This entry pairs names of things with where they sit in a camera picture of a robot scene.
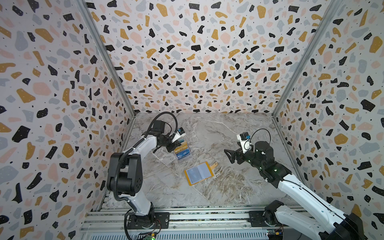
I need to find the yellow leather card holder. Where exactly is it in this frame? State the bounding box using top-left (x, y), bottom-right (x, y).
top-left (184, 162), bottom-right (218, 186)

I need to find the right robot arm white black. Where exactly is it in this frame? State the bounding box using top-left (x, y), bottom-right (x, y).
top-left (224, 141), bottom-right (365, 240)

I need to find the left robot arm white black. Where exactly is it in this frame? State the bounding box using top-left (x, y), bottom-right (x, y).
top-left (106, 120), bottom-right (186, 217)

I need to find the gold card in stand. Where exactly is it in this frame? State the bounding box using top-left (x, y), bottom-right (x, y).
top-left (174, 141), bottom-right (188, 153)

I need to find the blue VIP card in stand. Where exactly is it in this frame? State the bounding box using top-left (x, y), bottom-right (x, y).
top-left (176, 149), bottom-right (191, 160)

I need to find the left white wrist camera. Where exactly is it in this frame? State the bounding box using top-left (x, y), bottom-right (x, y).
top-left (172, 127), bottom-right (186, 143)

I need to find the right thin black cable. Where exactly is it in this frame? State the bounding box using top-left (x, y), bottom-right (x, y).
top-left (243, 128), bottom-right (272, 151)

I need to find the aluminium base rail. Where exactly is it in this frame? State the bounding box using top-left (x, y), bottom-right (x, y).
top-left (80, 206), bottom-right (274, 233)

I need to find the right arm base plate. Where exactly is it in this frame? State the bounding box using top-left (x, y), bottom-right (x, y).
top-left (248, 211), bottom-right (282, 227)

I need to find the left black corrugated cable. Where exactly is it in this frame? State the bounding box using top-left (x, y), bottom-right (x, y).
top-left (112, 111), bottom-right (179, 240)

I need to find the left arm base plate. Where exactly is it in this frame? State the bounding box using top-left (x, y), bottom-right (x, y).
top-left (125, 212), bottom-right (170, 230)

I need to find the white perforated cable duct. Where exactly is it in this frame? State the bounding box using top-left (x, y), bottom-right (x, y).
top-left (89, 230), bottom-right (269, 240)

